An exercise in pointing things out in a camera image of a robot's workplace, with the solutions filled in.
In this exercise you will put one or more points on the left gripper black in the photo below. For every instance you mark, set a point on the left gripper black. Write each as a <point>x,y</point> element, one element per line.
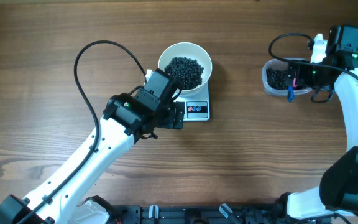
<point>174,116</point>

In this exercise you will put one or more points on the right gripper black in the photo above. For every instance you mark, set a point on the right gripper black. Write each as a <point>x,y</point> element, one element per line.
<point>301,79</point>

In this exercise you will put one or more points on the pink scoop blue handle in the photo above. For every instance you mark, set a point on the pink scoop blue handle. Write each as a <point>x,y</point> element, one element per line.
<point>291,83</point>

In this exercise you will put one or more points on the black beans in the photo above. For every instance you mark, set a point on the black beans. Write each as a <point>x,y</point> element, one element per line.
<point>187,71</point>

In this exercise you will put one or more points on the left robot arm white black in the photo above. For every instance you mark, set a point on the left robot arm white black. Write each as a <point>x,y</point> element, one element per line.
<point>125,120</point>

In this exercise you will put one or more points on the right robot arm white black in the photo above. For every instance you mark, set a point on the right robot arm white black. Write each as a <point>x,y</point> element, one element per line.
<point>333,67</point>

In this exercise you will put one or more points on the white digital kitchen scale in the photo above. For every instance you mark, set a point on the white digital kitchen scale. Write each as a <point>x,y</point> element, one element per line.
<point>196,103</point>

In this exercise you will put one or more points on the white bowl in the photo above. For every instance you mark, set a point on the white bowl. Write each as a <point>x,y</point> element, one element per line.
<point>191,51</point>

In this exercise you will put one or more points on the clear plastic container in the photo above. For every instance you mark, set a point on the clear plastic container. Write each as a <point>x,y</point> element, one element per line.
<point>275,64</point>

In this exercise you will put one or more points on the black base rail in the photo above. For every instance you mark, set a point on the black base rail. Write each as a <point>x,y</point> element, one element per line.
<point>98,210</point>

